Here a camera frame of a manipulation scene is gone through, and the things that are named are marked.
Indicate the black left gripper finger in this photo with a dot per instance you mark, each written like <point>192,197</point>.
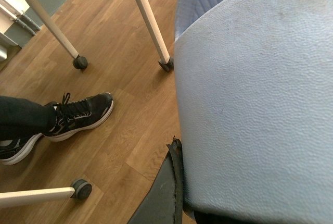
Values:
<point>164,202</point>

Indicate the light blue rubber slipper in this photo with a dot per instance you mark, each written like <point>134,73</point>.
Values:
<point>254,92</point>

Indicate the white chair leg with caster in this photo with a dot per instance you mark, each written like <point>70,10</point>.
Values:
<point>79,189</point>

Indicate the black sneaker on foot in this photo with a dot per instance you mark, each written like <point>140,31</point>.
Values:
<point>73,117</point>
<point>14,151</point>

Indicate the dark trouser leg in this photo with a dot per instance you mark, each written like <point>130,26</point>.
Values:
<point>21,118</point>

